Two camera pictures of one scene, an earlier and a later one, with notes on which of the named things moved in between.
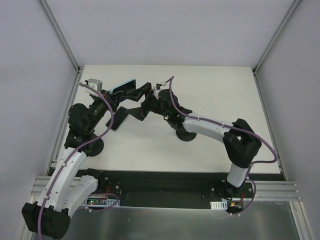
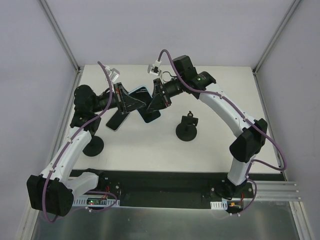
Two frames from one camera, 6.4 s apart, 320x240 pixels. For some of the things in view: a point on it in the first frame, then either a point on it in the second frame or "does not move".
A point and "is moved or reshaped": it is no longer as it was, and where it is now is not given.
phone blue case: (128, 86) is moved or reshaped
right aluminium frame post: (290, 11) does not move
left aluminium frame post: (78, 68) does not move
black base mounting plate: (176, 188) does not move
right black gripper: (147, 105) -> (161, 92)
